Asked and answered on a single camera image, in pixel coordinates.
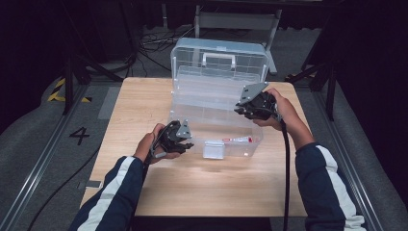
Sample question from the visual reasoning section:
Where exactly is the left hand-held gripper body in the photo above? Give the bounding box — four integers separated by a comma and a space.
158, 118, 192, 152

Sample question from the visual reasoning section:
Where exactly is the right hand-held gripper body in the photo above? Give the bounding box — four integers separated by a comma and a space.
235, 82, 277, 121

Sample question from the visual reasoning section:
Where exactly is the red and white ointment tube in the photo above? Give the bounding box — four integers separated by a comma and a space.
221, 136, 254, 144

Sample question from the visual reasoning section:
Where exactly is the clear plastic storage box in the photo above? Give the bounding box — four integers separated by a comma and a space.
168, 38, 270, 161

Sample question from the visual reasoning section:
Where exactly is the person's right hand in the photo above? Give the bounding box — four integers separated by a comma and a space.
253, 88, 301, 131

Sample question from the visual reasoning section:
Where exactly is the person's left hand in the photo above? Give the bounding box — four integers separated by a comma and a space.
134, 123, 182, 166

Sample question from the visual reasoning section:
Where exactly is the black metal stand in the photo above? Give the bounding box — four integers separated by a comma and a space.
285, 61, 339, 122

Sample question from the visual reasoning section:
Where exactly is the black tripod stand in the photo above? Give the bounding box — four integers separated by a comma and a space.
62, 54, 124, 116

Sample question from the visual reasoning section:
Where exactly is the yellow and black floor tape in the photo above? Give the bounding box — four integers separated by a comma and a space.
47, 78, 92, 104

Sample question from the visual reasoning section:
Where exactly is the left hand-held gripper cable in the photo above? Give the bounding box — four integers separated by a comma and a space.
142, 120, 176, 181

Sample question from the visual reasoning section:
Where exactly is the hand-held gripper cable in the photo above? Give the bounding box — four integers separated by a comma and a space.
279, 118, 292, 231
142, 120, 176, 181

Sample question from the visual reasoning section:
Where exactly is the right hand-held gripper cable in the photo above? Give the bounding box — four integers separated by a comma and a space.
279, 118, 292, 231

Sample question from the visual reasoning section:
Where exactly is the grey metal table frame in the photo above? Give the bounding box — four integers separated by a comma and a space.
191, 4, 283, 75

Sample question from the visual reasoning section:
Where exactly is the bundle of floor cables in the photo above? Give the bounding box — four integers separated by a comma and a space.
139, 27, 196, 53

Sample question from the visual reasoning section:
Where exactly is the metal floor rail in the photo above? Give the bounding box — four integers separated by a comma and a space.
0, 86, 91, 231
312, 90, 386, 231

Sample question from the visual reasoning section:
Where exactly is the long black floor cable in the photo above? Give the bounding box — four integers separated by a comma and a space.
27, 147, 101, 231

